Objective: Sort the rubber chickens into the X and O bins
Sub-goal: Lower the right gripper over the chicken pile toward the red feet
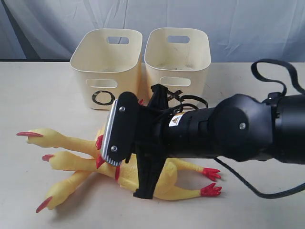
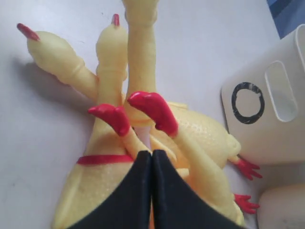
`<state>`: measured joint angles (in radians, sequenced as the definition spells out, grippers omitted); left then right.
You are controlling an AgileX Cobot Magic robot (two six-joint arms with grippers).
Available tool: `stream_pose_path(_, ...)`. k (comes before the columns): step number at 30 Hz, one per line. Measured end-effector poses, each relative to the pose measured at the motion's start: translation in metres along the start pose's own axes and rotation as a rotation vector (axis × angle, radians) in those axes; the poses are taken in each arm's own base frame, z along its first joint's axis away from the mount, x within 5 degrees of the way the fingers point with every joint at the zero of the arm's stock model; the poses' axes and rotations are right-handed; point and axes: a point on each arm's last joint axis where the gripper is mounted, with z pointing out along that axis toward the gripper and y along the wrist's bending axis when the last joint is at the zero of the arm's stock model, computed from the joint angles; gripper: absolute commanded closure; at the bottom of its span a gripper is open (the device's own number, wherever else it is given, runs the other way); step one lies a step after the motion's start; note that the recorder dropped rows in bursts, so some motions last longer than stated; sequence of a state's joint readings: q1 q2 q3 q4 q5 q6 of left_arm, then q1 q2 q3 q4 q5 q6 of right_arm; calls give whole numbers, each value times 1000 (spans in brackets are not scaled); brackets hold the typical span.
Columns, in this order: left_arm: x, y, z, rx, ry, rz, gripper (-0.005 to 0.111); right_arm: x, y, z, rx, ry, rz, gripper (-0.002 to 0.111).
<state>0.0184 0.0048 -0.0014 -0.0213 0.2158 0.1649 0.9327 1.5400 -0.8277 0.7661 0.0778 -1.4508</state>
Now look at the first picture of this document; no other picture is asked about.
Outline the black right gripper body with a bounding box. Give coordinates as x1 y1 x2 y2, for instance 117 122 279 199
133 84 182 199

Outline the large yellow rubber chicken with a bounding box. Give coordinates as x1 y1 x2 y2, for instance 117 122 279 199
41 150 223 199

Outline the broken chicken head with squeaker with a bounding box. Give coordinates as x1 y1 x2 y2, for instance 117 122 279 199
16 128 103 158

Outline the small yellow rubber chicken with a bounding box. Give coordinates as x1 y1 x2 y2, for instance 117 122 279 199
36 171 91 213

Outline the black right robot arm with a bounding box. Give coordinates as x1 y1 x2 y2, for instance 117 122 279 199
134 84 305 199

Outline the cream bin with X mark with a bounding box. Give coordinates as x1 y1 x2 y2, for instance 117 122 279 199
144 27 211 96

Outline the cream bin with O mark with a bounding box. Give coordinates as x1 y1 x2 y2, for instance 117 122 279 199
70 28 142 110

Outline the white backdrop cloth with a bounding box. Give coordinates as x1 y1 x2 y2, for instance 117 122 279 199
0 0 305 62

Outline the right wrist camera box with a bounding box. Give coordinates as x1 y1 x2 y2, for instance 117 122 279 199
101 92 140 167

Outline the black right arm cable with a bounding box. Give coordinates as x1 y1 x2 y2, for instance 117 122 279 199
214 59 305 198

